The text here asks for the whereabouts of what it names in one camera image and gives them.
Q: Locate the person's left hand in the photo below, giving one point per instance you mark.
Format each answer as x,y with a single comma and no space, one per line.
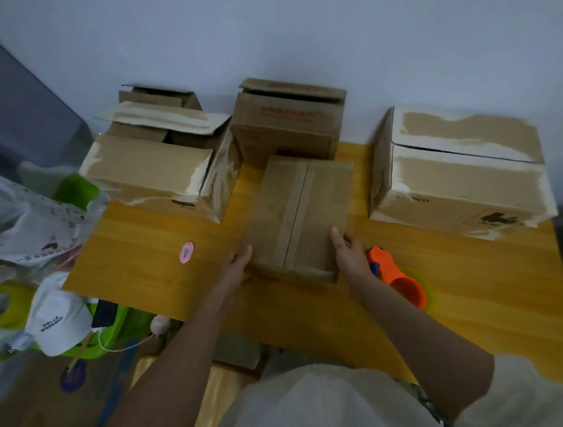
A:
233,272

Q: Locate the person's right hand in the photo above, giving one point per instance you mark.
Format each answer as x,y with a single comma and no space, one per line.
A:
352,263

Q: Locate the person's left thumb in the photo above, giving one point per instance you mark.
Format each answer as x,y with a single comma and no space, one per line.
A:
245,259

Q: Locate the person's right thumb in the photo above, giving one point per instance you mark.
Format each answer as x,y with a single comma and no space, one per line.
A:
338,242

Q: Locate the small taped cardboard box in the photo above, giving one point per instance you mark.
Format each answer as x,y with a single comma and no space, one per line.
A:
299,215

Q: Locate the person's right forearm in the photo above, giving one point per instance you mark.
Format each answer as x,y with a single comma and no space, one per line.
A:
422,343

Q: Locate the person's left forearm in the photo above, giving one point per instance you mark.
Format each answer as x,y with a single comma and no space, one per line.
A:
184,360

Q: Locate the pink box cutter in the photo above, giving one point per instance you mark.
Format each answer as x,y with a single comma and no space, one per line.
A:
187,252

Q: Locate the orange tape dispenser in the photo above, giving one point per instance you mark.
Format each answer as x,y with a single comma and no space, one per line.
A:
398,277

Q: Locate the cardboard box with red print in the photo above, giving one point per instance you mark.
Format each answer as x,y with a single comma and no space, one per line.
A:
286,127

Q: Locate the open cardboard box torn flaps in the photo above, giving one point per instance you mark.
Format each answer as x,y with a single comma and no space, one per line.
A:
154,171

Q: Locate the large closed cardboard box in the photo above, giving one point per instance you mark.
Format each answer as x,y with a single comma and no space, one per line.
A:
462,180

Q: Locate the black phone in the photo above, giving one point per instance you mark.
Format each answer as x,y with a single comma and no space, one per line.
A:
104,313

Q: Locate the person's white shirt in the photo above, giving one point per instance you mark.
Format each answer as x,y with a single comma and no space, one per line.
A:
334,400

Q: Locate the small open cardboard box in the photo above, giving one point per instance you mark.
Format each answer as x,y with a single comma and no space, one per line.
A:
162,97

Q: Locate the green plastic stool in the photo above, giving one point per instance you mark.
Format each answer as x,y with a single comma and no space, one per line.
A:
77,189

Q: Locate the white baseball cap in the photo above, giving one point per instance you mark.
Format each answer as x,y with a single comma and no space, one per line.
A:
57,319

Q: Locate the white printed plastic bag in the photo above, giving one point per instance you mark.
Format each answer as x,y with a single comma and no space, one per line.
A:
39,224

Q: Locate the grey cabinet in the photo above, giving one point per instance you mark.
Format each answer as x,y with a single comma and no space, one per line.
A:
30,114

